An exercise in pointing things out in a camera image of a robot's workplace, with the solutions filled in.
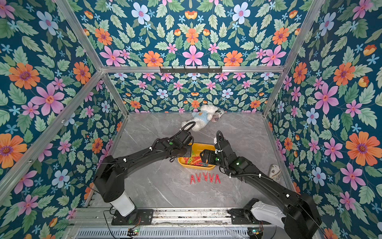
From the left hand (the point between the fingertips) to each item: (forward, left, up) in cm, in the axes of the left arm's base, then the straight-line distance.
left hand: (191, 151), depth 86 cm
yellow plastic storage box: (-3, -1, -9) cm, 10 cm away
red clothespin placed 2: (-12, -4, -10) cm, 16 cm away
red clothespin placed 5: (-13, -14, -11) cm, 22 cm away
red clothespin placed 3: (-11, -8, -11) cm, 18 cm away
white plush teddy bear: (+28, -8, -2) cm, 29 cm away
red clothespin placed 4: (-13, -11, -11) cm, 20 cm away
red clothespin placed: (-12, +1, -10) cm, 16 cm away
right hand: (-6, -8, +5) cm, 11 cm away
